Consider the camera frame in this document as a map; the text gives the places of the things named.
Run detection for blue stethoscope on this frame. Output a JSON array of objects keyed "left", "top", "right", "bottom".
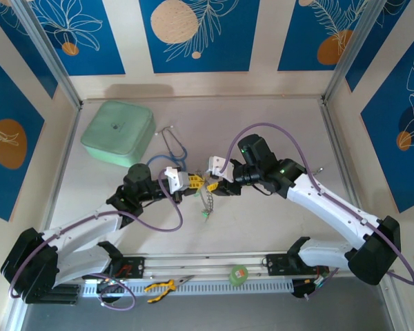
[{"left": 146, "top": 124, "right": 189, "bottom": 173}]

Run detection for mint green zip pouch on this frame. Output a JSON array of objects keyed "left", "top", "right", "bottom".
[{"left": 80, "top": 99, "right": 157, "bottom": 168}]

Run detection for green tape roll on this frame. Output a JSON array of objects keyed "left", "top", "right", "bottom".
[{"left": 228, "top": 264, "right": 250, "bottom": 288}]

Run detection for aluminium table side rail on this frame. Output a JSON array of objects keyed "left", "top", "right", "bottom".
[
  {"left": 42, "top": 103, "right": 83, "bottom": 229},
  {"left": 319, "top": 99, "right": 362, "bottom": 210}
]

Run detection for grey slotted cable duct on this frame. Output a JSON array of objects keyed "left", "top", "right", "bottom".
[{"left": 81, "top": 277, "right": 295, "bottom": 297}]

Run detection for yellow black handled pliers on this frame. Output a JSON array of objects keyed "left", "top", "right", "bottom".
[{"left": 144, "top": 274, "right": 196, "bottom": 304}]

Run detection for purple loose cable loop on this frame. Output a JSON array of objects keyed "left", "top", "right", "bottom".
[{"left": 95, "top": 273, "right": 137, "bottom": 314}]

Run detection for blue floral wall panel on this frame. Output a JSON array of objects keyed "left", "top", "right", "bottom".
[
  {"left": 0, "top": 48, "right": 46, "bottom": 222},
  {"left": 139, "top": 0, "right": 261, "bottom": 74},
  {"left": 277, "top": 0, "right": 377, "bottom": 72},
  {"left": 30, "top": 0, "right": 126, "bottom": 77},
  {"left": 344, "top": 0, "right": 414, "bottom": 93},
  {"left": 360, "top": 23, "right": 414, "bottom": 214}
]

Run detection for aluminium frame post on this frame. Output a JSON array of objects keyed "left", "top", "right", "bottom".
[
  {"left": 322, "top": 0, "right": 389, "bottom": 103},
  {"left": 12, "top": 0, "right": 83, "bottom": 108}
]

